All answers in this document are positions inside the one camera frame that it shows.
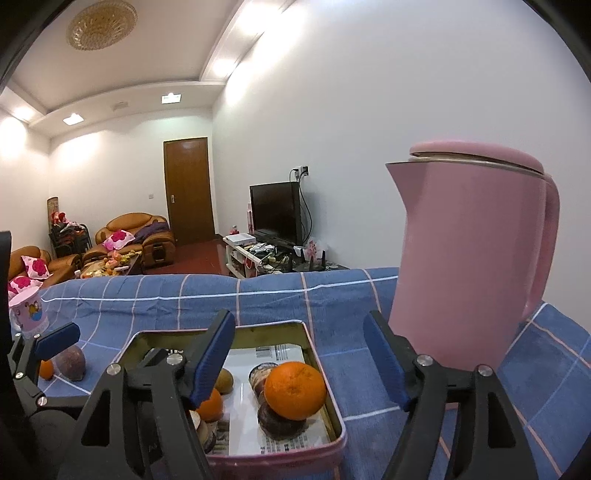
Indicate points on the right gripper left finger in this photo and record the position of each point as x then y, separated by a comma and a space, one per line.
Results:
108, 442

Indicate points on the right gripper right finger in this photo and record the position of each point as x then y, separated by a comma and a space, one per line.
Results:
489, 441

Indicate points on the purple passion fruit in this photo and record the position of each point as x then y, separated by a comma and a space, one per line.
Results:
70, 363

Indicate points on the brown kiwi fruit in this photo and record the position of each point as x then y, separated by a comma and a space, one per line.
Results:
224, 382

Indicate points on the large orange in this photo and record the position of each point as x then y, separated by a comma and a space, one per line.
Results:
295, 390

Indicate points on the small tangerine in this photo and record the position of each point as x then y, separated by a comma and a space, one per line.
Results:
211, 409
46, 370

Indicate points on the cut passion fruit half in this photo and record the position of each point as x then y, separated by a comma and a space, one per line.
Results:
206, 431

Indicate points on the pink cartoon mug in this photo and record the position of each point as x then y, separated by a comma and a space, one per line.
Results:
26, 313

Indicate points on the dark shelf with items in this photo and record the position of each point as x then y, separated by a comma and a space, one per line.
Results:
66, 237

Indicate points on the orange leather sofa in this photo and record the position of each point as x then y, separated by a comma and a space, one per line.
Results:
32, 266

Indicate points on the small tangerine behind finger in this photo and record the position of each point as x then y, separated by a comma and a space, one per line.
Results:
211, 409

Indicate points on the blue checked tablecloth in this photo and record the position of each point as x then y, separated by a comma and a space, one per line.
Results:
546, 372

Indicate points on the coffee table with snacks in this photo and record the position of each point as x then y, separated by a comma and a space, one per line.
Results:
114, 265

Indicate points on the orange leather armchair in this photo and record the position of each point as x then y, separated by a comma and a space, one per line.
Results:
151, 235

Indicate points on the pink tin box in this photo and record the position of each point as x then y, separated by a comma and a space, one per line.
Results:
242, 449

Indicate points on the dark passion fruit in box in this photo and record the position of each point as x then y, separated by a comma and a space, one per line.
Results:
276, 426

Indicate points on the brown wooden door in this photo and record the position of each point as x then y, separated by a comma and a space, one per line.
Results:
188, 190

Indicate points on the pink electric kettle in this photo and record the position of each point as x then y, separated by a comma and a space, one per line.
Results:
481, 230

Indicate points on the white tv stand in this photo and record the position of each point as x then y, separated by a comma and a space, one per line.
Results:
245, 258

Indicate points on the ceiling chandelier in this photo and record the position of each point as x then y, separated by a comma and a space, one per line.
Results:
101, 25

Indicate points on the black television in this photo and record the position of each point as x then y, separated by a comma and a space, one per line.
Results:
276, 211

